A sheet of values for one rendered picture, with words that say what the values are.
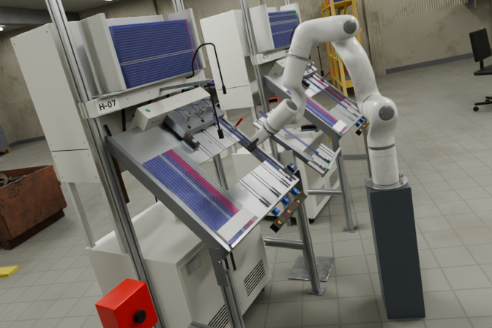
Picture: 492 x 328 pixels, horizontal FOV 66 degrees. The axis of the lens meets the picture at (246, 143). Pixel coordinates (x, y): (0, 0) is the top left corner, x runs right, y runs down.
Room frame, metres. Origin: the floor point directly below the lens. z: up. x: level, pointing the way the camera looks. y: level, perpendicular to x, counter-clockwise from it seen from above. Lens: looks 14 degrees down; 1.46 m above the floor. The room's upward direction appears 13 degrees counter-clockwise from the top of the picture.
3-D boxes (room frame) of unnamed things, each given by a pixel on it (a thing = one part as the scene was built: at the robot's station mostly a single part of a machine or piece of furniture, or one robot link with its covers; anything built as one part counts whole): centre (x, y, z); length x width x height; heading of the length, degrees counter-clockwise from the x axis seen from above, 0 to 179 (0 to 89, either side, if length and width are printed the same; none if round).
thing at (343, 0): (8.54, -2.58, 1.05); 2.40 x 0.62 x 2.10; 167
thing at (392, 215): (1.66, -0.61, 0.35); 0.18 x 0.18 x 0.70; 77
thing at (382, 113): (1.62, -0.61, 1.00); 0.19 x 0.12 x 0.24; 178
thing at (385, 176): (1.66, -0.61, 0.79); 0.19 x 0.19 x 0.18
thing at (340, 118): (3.07, -0.48, 0.65); 1.01 x 0.73 x 1.29; 56
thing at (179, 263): (1.96, 0.49, 0.31); 0.70 x 0.65 x 0.62; 146
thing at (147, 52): (1.94, 0.35, 1.52); 0.51 x 0.13 x 0.27; 146
